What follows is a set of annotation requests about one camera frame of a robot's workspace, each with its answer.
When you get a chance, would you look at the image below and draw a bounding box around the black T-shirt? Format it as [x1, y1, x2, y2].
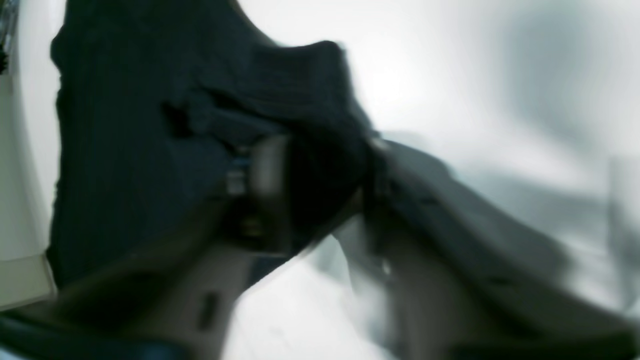
[46, 0, 371, 290]

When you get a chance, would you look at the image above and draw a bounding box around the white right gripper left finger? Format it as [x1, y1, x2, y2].
[1, 135, 293, 360]

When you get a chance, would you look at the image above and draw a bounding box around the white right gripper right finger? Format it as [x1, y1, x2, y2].
[334, 140, 639, 360]

